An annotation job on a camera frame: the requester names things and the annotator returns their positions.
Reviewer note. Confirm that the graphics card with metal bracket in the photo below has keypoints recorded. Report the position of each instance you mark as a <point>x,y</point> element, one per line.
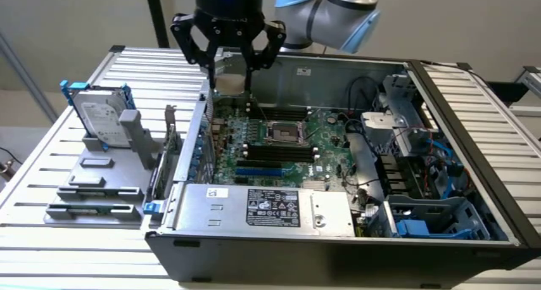
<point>169,144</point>

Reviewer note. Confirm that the blue expansion slot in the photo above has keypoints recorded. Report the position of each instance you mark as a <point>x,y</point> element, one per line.
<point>258,172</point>

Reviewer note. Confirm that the square CPU chip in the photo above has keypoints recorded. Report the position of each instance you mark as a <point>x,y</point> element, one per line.
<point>230,82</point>

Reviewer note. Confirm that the black stand pole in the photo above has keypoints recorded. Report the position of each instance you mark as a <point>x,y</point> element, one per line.
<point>157,14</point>

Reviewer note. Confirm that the black RAM slot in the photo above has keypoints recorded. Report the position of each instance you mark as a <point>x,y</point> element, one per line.
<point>279,157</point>
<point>279,116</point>
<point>279,148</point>
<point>279,109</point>

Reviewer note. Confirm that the CPU socket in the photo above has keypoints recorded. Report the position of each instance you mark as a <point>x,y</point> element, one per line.
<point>286,133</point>

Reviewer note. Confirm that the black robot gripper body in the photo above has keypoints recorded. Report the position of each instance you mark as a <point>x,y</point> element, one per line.
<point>229,5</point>

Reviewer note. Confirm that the silver air duct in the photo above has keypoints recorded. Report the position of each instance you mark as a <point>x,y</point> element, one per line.
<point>364,163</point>

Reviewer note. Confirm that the blue case latch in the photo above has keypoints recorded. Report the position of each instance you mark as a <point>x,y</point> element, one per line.
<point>153,207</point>

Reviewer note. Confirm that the grey metal bar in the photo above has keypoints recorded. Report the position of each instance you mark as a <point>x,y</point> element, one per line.
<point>26,78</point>

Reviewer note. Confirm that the open black PC case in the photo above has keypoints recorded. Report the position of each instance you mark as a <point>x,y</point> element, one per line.
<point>295,261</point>

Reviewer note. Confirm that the black box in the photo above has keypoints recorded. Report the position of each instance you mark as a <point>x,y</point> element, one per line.
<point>507,91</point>

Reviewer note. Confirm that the grey parts rack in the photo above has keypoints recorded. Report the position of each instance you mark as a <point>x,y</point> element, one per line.
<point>122,176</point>

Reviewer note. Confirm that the green motherboard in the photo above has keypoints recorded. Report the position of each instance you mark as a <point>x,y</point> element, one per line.
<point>329,144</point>

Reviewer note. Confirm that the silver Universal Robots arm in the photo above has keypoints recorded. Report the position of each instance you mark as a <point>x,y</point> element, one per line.
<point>338,14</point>

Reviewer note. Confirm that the aluminium frame table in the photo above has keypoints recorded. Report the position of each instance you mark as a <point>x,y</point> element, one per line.
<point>528,81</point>

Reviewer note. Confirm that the small silver chipset heatsink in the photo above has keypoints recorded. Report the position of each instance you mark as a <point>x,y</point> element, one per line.
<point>316,186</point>

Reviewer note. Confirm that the blue disk caddy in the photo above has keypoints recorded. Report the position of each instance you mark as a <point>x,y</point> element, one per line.
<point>72,85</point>

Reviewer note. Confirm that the black expansion slot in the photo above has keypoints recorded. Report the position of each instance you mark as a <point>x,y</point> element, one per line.
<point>258,164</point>

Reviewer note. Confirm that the metal disk bay cage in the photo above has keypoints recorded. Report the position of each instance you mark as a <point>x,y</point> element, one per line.
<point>401,112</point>

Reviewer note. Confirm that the green RAM stick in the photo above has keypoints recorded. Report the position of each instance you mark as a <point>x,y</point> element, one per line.
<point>90,211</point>

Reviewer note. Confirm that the silver hard disk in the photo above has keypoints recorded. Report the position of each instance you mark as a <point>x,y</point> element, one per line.
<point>102,119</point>

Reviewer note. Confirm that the silver power supply unit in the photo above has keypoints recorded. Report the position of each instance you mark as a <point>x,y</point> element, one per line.
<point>237,214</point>

